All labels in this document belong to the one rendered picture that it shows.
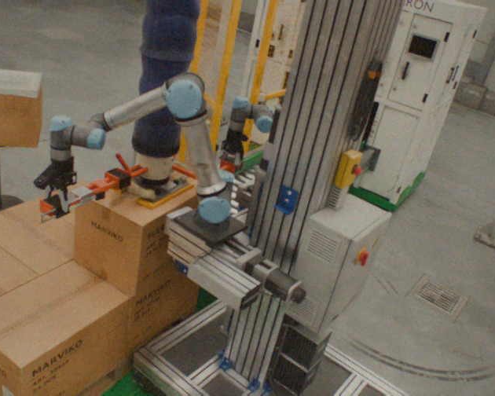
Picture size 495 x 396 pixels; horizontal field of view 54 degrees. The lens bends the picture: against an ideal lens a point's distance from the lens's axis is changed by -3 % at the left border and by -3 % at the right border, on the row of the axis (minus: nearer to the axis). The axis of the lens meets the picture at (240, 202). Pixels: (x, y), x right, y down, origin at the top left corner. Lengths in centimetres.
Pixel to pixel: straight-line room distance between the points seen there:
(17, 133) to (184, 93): 204
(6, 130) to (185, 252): 179
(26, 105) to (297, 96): 208
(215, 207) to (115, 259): 73
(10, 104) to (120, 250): 151
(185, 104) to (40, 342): 114
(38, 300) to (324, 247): 128
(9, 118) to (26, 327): 165
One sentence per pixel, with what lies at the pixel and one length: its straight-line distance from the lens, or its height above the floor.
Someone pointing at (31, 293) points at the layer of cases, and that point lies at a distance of 241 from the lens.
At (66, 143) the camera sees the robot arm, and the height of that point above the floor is 135.
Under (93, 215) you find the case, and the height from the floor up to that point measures 87.
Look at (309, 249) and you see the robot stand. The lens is 190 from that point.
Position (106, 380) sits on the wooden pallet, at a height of 2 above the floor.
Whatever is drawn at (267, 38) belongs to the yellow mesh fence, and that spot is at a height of 148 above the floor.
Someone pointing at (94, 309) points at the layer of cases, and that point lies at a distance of 232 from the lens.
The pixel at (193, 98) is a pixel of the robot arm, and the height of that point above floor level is 161.
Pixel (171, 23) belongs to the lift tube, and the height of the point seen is 175.
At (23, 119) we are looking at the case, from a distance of 349.
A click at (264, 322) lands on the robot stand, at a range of 229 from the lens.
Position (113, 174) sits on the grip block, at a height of 109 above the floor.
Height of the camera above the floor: 210
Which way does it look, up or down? 28 degrees down
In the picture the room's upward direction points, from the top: 12 degrees clockwise
